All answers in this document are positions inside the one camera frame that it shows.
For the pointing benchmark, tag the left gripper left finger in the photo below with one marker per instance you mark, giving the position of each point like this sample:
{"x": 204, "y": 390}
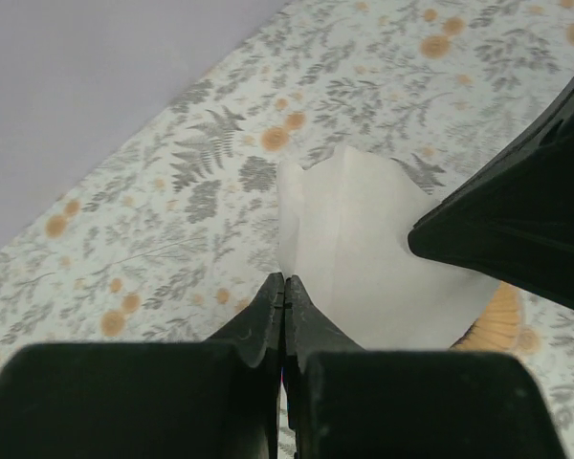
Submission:
{"x": 215, "y": 398}

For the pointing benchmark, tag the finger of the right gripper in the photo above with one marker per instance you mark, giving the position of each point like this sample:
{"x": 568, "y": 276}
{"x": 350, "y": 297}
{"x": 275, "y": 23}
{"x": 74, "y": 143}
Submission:
{"x": 514, "y": 219}

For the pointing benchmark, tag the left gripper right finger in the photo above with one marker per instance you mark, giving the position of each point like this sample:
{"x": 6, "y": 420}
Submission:
{"x": 346, "y": 402}

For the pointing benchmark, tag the floral tablecloth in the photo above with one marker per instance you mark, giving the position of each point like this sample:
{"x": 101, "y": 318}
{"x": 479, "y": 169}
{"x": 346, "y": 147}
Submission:
{"x": 171, "y": 235}

